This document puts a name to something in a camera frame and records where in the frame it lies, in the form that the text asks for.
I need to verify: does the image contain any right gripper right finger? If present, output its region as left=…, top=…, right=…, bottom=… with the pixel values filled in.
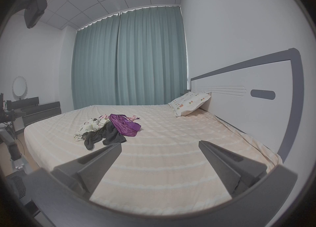
left=199, top=140, right=268, bottom=195

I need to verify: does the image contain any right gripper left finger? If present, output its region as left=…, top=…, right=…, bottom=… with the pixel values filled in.
left=51, top=143, right=122, bottom=195

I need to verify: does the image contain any black T-shirt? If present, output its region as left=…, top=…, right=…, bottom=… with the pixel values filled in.
left=84, top=122, right=127, bottom=151

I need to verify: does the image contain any bed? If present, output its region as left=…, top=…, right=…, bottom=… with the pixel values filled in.
left=24, top=48, right=304, bottom=216

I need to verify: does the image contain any white printed pyjama top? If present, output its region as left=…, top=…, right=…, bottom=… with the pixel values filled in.
left=73, top=117, right=110, bottom=142

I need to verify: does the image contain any purple satin garment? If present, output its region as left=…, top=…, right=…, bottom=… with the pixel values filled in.
left=109, top=114, right=142, bottom=137

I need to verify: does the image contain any pink garment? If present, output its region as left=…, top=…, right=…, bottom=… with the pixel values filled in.
left=99, top=114, right=141, bottom=121

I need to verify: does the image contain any white printed pillow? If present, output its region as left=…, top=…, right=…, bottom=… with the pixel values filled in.
left=168, top=91, right=212, bottom=117

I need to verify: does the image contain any dark chest of drawers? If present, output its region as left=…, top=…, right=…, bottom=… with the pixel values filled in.
left=11, top=97, right=62, bottom=127

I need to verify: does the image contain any blue-green curtain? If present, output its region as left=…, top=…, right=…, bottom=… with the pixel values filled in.
left=71, top=5, right=191, bottom=110

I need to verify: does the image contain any round white mirror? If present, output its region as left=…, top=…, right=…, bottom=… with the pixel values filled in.
left=13, top=77, right=28, bottom=98

